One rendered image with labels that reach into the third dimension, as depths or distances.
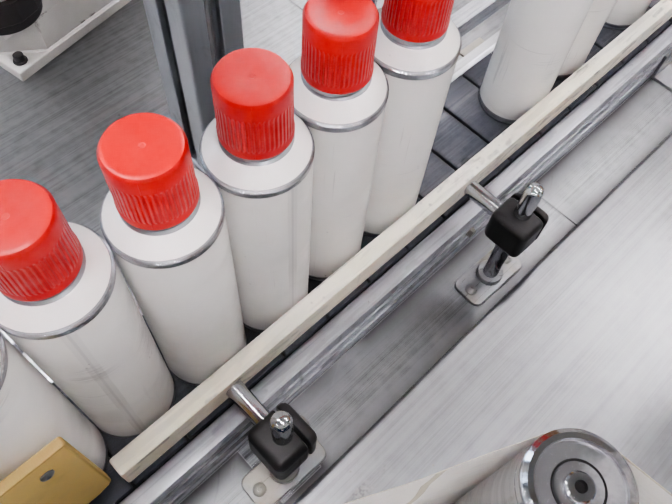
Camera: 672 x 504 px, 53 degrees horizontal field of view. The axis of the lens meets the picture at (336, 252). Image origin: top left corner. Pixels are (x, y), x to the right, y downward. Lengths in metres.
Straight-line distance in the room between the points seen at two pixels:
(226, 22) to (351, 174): 0.15
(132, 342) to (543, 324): 0.27
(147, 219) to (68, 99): 0.38
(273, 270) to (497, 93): 0.25
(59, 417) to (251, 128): 0.16
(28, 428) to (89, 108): 0.37
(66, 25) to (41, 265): 0.44
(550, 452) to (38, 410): 0.21
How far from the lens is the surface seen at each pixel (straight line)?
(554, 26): 0.49
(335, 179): 0.35
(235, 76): 0.27
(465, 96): 0.56
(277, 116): 0.27
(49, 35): 0.66
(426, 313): 0.50
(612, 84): 0.62
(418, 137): 0.38
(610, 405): 0.46
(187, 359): 0.38
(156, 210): 0.26
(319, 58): 0.30
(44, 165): 0.60
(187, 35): 0.44
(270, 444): 0.37
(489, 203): 0.46
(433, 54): 0.35
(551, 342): 0.46
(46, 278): 0.26
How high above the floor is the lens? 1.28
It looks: 61 degrees down
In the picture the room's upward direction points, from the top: 6 degrees clockwise
